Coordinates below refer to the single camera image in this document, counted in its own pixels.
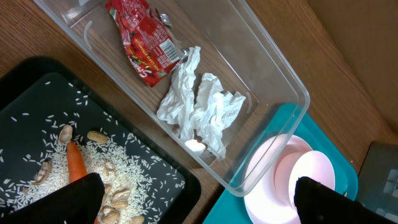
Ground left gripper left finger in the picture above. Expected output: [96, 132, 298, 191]
[1, 172, 104, 224]

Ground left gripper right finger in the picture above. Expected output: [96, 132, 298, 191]
[294, 177, 395, 224]

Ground orange carrot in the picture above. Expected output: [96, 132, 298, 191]
[67, 142, 87, 183]

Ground pink bowl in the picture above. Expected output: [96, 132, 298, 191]
[274, 151, 335, 208]

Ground food scraps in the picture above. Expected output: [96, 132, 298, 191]
[1, 76, 185, 223]

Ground white tissue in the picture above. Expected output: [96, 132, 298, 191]
[190, 73, 246, 159]
[157, 46, 201, 142]

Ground red snack wrapper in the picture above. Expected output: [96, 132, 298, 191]
[105, 0, 182, 87]

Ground teal serving tray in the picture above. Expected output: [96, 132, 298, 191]
[203, 104, 358, 224]

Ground black plastic tray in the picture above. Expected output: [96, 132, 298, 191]
[1, 57, 201, 223]

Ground clear plastic bin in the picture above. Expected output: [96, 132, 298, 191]
[37, 0, 310, 197]

